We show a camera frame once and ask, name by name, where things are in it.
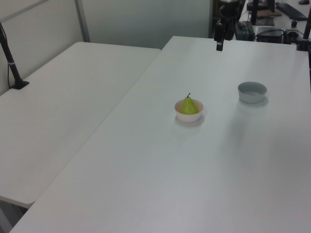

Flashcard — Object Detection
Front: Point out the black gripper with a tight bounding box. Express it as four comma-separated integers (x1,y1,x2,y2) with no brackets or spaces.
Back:
214,0,241,52

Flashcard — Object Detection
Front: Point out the green pear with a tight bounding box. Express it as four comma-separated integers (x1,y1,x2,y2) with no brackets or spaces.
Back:
180,93,199,115

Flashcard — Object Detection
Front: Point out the grey bowl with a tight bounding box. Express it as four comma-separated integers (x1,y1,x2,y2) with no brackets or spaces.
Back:
237,81,268,104

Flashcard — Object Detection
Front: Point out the pink bowl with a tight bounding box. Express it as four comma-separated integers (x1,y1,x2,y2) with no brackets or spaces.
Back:
174,99,204,122

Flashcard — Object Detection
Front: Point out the black monitor stand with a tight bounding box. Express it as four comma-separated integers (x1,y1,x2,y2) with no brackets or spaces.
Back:
251,0,276,26

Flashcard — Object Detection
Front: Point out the black keyboard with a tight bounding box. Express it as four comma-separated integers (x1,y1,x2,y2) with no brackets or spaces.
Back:
275,2,309,21

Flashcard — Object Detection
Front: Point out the white side table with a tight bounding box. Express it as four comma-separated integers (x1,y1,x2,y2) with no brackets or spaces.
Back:
0,41,162,209

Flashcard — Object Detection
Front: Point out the black camera pole with clamp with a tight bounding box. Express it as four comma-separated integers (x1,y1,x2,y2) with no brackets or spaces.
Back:
0,21,30,91
295,18,311,52

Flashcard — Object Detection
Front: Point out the grey partition frame post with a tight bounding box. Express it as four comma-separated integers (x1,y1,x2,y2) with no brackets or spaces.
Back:
74,0,91,43

